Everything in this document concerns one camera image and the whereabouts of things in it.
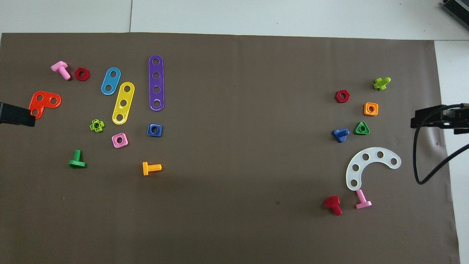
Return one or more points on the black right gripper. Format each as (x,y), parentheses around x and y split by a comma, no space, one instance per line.
(460,123)

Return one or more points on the blue plastic screw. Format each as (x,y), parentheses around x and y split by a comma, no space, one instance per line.
(340,135)

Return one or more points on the blue square nut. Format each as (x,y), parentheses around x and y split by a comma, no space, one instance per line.
(150,134)

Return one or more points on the orange-red three-hole corner plate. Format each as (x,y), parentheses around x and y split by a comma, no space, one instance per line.
(42,102)

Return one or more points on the lime green plastic screw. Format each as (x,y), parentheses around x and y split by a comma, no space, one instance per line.
(380,85)

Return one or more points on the pink plastic screw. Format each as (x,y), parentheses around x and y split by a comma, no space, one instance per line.
(60,67)
(363,204)

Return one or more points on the orange square nut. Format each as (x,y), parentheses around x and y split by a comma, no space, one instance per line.
(366,112)

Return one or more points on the red hexagonal nut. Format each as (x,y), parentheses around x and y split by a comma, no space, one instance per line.
(338,97)
(77,75)

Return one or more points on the lime green cross nut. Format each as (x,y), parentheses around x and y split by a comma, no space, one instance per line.
(91,127)

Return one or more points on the green triangular nut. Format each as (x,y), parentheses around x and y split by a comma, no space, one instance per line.
(357,132)

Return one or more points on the white curved five-hole strip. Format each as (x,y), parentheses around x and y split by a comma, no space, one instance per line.
(359,162)

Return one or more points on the blue two-hole strip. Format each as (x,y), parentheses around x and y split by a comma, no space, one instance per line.
(110,81)

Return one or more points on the pink square nut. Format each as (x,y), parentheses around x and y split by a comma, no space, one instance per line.
(114,143)

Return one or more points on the yellow three-hole strip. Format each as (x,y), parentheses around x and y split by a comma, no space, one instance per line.
(125,96)

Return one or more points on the grey ribbed metal device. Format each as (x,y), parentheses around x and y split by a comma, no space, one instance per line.
(458,7)

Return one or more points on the red plastic screw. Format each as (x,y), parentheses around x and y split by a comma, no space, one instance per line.
(332,202)

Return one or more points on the orange plastic screw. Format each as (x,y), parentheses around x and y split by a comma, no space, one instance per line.
(146,168)

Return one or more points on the purple four-hole strip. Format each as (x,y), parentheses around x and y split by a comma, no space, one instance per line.
(156,82)

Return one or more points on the brown table mat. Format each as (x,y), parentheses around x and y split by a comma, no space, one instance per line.
(234,220)

